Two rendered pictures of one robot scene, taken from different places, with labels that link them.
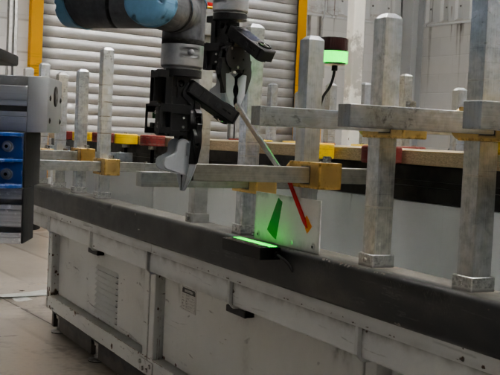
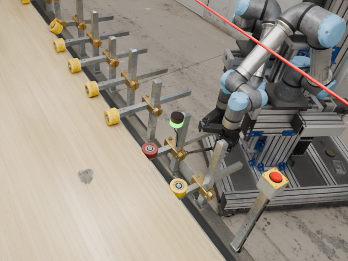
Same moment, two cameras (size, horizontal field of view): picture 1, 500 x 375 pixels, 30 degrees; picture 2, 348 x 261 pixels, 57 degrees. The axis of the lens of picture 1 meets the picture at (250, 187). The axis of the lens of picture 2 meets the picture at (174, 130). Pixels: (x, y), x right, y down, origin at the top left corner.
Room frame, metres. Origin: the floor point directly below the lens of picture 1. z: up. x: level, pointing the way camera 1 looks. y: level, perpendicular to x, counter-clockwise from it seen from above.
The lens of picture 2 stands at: (2.89, -0.42, 2.05)
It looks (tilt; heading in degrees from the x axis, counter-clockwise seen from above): 43 degrees down; 166
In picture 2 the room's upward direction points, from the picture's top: 11 degrees clockwise
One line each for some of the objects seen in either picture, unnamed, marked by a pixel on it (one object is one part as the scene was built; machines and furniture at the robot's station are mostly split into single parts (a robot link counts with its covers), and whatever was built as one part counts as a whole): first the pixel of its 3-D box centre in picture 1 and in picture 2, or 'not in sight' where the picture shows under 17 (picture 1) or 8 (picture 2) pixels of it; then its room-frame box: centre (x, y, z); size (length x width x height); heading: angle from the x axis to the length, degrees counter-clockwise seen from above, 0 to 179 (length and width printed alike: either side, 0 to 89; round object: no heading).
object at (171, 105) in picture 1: (175, 103); (221, 113); (1.65, 0.14, 0.96); 0.09 x 0.08 x 0.12; 117
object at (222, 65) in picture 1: (225, 71); not in sight; (1.92, 0.06, 1.04); 0.05 x 0.02 x 0.09; 137
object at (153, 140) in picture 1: (152, 152); not in sight; (2.96, 0.31, 0.85); 0.08 x 0.08 x 0.11
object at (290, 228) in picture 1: (285, 220); (182, 165); (1.84, -0.07, 0.75); 0.26 x 0.01 x 0.10; 27
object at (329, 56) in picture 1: (332, 57); (176, 121); (1.84, -0.15, 1.08); 0.06 x 0.06 x 0.02
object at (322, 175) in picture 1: (312, 174); (174, 148); (1.80, -0.12, 0.85); 0.14 x 0.06 x 0.05; 27
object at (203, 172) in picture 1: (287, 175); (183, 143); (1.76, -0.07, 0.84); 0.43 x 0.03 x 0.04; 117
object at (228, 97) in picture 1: (219, 94); not in sight; (1.94, 0.07, 1.00); 0.06 x 0.03 x 0.09; 47
